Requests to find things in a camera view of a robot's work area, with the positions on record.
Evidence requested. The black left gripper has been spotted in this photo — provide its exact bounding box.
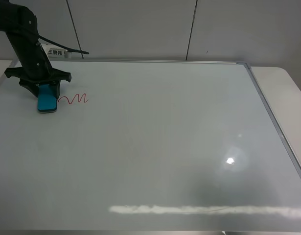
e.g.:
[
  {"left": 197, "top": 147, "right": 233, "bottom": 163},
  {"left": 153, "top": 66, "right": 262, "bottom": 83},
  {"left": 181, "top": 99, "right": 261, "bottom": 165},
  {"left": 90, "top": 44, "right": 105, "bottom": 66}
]
[{"left": 4, "top": 43, "right": 71, "bottom": 98}]

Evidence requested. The blue whiteboard eraser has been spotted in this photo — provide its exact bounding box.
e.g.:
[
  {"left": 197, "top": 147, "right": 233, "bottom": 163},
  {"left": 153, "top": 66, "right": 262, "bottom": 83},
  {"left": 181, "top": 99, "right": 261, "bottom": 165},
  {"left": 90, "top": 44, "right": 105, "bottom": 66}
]
[{"left": 37, "top": 85, "right": 57, "bottom": 113}]

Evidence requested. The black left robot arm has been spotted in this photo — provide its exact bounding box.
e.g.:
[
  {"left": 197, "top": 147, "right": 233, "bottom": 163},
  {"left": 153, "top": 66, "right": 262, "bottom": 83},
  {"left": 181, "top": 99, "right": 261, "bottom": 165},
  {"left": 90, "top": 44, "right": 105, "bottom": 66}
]
[{"left": 0, "top": 0, "right": 71, "bottom": 98}]

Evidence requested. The red marker squiggle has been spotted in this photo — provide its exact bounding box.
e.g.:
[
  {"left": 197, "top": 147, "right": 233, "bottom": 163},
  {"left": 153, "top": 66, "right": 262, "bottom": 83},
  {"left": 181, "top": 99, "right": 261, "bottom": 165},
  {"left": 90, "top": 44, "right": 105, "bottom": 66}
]
[{"left": 57, "top": 93, "right": 89, "bottom": 105}]

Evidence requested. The white left wrist camera label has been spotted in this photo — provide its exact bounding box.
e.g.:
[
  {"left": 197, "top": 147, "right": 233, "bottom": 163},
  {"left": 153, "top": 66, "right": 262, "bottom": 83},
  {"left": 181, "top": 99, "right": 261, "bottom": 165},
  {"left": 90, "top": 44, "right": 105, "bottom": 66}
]
[{"left": 41, "top": 44, "right": 72, "bottom": 59}]

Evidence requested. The white whiteboard with aluminium frame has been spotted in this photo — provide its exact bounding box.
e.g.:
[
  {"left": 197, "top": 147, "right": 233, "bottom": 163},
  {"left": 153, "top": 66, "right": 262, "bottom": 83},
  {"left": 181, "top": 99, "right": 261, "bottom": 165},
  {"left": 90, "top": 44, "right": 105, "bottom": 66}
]
[{"left": 0, "top": 61, "right": 301, "bottom": 232}]

